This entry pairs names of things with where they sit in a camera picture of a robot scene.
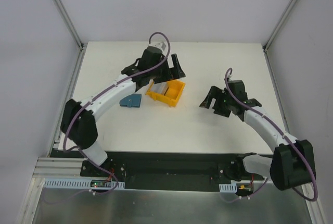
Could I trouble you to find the yellow plastic bin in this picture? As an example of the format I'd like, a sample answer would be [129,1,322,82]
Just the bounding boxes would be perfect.
[145,80,186,107]

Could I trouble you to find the blue leather card holder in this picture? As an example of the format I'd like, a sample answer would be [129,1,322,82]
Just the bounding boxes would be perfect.
[119,93,142,108]

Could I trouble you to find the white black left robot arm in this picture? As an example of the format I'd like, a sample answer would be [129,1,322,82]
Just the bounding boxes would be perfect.
[60,46,186,177]

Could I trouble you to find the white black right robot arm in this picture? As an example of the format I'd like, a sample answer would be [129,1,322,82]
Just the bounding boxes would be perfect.
[200,80,316,191]

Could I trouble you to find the stack of white cards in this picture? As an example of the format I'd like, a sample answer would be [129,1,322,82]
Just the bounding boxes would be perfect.
[151,82,168,95]

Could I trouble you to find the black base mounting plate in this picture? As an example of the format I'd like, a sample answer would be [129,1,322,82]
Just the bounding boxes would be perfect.
[49,150,273,192]

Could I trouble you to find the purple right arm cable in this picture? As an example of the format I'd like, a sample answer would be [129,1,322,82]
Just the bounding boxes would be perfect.
[225,68,319,203]

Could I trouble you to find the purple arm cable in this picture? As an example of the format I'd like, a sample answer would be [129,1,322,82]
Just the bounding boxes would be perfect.
[225,68,319,203]
[62,32,171,153]

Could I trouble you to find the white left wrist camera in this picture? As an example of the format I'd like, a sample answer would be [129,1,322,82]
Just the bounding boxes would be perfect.
[148,41,167,52]

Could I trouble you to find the aluminium frame rail right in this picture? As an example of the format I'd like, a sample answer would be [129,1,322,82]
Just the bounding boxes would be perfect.
[263,0,299,53]

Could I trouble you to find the aluminium frame rail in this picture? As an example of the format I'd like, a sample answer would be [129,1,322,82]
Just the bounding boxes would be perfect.
[39,0,88,50]
[263,0,299,53]

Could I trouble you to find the aluminium frame rail left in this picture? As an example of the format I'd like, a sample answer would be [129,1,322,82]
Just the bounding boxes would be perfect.
[39,0,88,50]

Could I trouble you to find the white slotted cable duct right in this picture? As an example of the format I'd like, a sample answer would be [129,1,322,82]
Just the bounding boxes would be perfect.
[219,183,237,193]

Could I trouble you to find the white slotted cable duct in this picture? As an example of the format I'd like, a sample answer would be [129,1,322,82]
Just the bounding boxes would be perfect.
[44,178,125,190]
[219,183,237,193]

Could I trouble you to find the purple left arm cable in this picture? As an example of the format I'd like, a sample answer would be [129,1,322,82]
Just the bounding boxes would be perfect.
[62,32,171,153]

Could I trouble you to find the white slotted cable duct left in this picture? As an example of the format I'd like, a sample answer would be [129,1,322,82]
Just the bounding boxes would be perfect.
[44,178,125,190]

